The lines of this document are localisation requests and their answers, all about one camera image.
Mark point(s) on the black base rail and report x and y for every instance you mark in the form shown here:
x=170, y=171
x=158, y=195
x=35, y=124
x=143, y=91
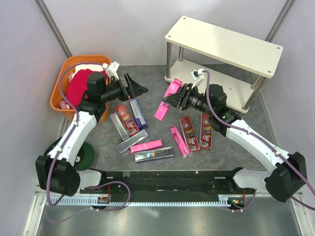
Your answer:
x=169, y=185

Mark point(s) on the red 3D toothpaste box left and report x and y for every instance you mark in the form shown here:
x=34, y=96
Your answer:
x=126, y=119

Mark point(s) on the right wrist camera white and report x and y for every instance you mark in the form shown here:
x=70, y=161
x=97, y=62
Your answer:
x=198, y=77

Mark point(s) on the red 3D toothpaste box right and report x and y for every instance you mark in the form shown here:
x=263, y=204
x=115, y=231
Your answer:
x=205, y=132

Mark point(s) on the small pink packet in basket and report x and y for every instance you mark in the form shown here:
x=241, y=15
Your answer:
x=63, y=105

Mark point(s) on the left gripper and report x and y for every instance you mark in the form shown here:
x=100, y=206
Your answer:
x=133, y=90

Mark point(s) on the silver toothpaste box long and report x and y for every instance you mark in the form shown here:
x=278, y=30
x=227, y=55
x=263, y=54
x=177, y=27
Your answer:
x=133, y=140

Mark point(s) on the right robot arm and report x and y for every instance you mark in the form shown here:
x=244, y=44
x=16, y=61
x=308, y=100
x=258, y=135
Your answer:
x=284, y=174

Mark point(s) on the orange plastic basket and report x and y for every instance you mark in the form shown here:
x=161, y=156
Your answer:
x=64, y=73

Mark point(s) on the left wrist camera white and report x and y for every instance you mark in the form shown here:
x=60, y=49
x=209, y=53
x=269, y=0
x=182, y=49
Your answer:
x=111, y=70

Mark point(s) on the white two-tier shelf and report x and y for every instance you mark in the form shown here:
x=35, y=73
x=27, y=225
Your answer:
x=245, y=52

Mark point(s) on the red 3d toothpaste box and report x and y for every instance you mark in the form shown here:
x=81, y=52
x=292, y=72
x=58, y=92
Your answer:
x=189, y=134
x=205, y=132
x=126, y=119

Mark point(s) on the red folded cloth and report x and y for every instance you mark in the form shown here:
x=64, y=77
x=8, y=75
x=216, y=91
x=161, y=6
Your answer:
x=77, y=86

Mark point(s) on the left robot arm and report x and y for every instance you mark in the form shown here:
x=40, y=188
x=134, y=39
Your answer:
x=55, y=171

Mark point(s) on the pink toothpaste box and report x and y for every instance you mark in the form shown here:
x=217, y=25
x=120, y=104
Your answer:
x=173, y=87
x=146, y=146
x=162, y=110
x=183, y=149

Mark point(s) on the white cloth in basket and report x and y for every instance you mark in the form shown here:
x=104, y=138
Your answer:
x=92, y=67

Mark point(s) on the holographic purple toothpaste box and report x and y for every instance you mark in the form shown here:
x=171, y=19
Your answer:
x=156, y=154

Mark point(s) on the silver toothpaste box small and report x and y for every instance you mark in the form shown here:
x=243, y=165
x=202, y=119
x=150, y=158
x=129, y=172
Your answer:
x=119, y=126

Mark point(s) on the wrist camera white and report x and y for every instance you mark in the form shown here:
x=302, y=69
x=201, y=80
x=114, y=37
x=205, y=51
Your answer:
x=111, y=70
x=198, y=77

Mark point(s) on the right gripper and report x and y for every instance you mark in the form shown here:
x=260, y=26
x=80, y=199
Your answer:
x=174, y=100

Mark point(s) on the red 3D toothpaste box middle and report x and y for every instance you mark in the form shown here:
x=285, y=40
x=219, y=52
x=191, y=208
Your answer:
x=189, y=134

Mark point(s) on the white cable duct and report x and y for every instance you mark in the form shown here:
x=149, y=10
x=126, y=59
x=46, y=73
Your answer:
x=101, y=201

